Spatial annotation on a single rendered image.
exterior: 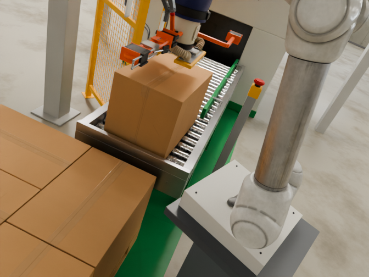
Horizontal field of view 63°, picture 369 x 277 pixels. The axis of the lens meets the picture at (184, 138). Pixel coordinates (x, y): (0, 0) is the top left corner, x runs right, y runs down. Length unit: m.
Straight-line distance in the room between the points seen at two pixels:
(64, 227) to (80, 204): 0.13
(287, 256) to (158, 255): 0.93
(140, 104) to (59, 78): 1.19
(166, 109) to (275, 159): 0.83
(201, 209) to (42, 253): 0.60
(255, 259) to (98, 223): 0.65
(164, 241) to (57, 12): 1.78
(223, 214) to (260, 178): 0.32
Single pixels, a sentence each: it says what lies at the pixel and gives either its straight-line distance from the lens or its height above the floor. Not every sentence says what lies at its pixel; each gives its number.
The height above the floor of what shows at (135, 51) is 1.23.
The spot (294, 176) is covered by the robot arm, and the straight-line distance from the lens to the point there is 1.09.
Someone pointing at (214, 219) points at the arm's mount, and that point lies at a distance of 1.14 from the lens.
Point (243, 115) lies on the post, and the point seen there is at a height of 0.79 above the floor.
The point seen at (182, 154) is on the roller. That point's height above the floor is 0.54.
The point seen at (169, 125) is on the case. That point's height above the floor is 0.79.
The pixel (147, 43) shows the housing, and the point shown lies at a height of 1.22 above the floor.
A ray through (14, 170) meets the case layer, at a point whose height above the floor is 0.54.
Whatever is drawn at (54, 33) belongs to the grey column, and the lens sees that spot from 2.58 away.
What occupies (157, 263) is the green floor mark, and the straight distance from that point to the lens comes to 1.96.
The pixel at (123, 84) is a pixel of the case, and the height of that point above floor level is 0.90.
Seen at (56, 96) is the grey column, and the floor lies 0.23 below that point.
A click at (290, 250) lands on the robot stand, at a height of 0.75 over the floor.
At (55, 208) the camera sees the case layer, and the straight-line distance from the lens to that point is 1.40.
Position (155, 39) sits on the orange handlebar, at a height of 1.22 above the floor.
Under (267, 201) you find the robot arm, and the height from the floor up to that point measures 1.08.
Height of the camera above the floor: 1.61
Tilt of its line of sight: 32 degrees down
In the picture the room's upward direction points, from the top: 20 degrees clockwise
